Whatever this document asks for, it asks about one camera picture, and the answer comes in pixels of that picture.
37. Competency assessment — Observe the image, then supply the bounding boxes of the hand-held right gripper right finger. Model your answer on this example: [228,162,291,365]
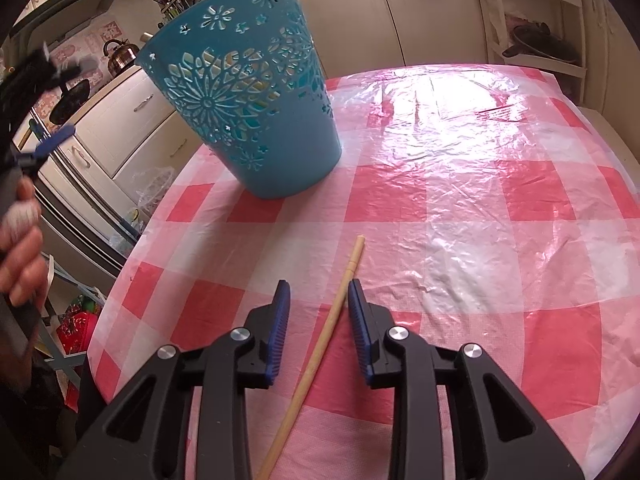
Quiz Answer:
[348,279,585,480]

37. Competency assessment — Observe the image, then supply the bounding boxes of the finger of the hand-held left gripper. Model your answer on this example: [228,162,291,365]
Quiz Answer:
[0,42,101,111]
[12,124,77,177]

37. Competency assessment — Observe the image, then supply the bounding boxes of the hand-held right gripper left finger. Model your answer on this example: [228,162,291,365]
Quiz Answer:
[55,280,292,480]

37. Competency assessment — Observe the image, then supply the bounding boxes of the light wooden chopstick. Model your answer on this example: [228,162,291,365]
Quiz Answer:
[257,235,366,480]

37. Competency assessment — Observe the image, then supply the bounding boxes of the blue perforated plastic basket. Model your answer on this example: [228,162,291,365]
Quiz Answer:
[135,0,343,201]

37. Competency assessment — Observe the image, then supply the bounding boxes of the person's left hand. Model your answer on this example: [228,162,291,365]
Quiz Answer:
[0,180,45,306]

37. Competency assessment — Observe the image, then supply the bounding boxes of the black frying pan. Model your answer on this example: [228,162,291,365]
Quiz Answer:
[49,77,92,123]

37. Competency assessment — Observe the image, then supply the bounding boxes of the blue and cream shelf rack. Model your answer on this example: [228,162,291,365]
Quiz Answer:
[40,255,108,401]

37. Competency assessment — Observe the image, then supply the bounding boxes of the red patterned box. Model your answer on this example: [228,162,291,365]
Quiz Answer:
[56,310,101,357]

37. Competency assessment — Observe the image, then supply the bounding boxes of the stainless steel kettle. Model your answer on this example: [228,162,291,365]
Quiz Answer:
[103,39,141,77]

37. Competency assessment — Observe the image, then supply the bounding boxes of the pink checked plastic tablecloth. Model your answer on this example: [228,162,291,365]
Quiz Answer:
[87,64,640,480]

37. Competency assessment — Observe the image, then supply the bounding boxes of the cream kitchen base cabinets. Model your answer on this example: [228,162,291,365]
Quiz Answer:
[37,0,640,186]

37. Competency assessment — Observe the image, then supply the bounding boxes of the black wok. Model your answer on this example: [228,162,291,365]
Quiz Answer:
[501,24,582,65]

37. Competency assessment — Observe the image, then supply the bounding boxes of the pink patterned wall sticker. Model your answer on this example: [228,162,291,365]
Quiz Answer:
[47,19,123,121]

